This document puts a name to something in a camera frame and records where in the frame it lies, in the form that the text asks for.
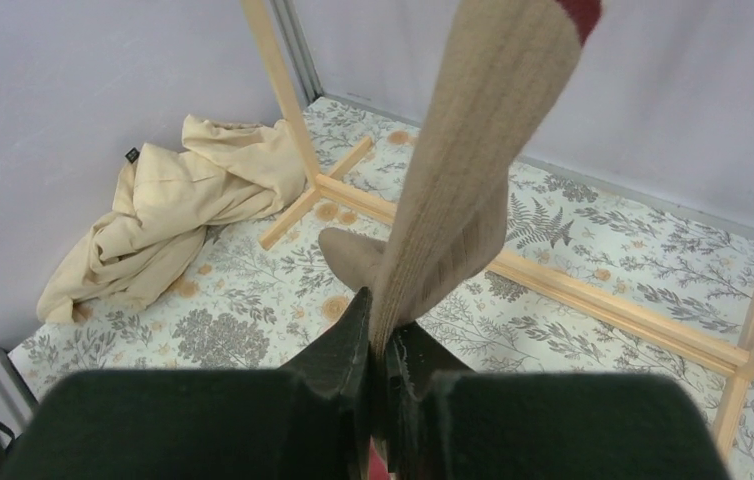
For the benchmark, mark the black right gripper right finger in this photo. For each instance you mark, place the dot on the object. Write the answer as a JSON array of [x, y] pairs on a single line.
[[446, 421]]

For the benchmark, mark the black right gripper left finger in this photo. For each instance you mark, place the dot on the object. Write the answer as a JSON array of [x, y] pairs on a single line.
[[302, 420]]

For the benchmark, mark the floral patterned mat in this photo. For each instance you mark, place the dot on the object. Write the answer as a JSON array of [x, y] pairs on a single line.
[[240, 305]]

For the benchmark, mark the beige cloth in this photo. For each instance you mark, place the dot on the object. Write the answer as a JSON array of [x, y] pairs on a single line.
[[163, 205]]

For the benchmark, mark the wooden drying rack frame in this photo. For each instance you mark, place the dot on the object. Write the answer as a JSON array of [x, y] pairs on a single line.
[[736, 363]]

